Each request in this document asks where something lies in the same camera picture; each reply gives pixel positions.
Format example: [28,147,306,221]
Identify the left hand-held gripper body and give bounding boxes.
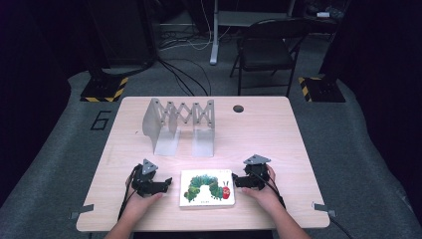
[130,158,169,199]

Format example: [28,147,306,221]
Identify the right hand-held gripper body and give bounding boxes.
[242,153,272,191]

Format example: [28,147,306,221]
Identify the white caterpillar picture book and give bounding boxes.
[179,168,236,209]

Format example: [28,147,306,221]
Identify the person's left hand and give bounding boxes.
[124,175,164,221]

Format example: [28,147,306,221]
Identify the person's right hand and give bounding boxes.
[241,164,284,211]

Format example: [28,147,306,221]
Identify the grey metal expandable book rack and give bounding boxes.
[141,98,216,158]

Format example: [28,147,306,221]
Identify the black stand base striped edge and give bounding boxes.
[298,75,346,104]
[80,66,129,104]

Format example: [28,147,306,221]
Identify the black folding chair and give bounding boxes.
[229,17,311,98]

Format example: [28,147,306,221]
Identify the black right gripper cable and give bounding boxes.
[249,168,287,210]

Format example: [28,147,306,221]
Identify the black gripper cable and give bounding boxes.
[249,168,287,210]
[116,163,143,222]

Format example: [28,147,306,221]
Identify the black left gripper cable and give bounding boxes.
[116,163,143,222]

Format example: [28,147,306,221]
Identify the grey table clamp bracket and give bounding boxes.
[68,203,96,220]
[312,201,337,219]

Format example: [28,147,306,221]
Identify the black cable under table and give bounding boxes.
[327,215,355,239]

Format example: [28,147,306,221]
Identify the black floor cables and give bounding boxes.
[155,57,213,98]

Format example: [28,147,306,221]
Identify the white floor cables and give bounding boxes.
[158,0,233,52]

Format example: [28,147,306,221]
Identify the white desk frame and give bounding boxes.
[209,0,297,66]

